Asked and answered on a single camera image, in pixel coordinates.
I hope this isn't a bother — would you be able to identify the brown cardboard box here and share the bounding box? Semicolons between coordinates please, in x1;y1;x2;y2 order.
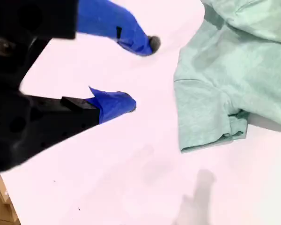
0;175;10;203
0;194;21;225

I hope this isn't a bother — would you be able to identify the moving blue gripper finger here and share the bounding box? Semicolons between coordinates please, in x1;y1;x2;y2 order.
0;86;137;175

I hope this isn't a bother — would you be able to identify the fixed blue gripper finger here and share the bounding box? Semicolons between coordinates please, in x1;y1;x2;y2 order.
77;0;162;57

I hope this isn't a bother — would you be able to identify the pale green T-shirt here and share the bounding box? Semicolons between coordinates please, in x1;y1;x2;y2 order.
173;0;281;154

